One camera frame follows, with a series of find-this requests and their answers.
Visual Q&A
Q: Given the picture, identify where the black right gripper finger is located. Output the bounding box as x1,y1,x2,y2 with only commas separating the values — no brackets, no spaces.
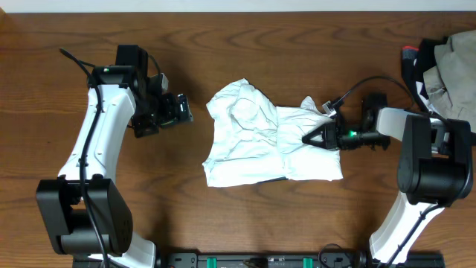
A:
302,137,327,148
303,124,327,140

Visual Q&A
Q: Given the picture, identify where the white t-shirt with black stripes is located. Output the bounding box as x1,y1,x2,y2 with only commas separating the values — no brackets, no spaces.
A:
202,79,343,188

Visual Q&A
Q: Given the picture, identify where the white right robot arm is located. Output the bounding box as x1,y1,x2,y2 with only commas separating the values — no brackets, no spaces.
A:
302,93,473,267

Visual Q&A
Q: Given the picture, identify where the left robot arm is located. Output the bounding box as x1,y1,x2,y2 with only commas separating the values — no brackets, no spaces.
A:
36,45,193,267

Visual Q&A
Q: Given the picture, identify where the black garment with red trim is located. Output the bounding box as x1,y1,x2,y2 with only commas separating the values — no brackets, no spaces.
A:
400,36,476,147

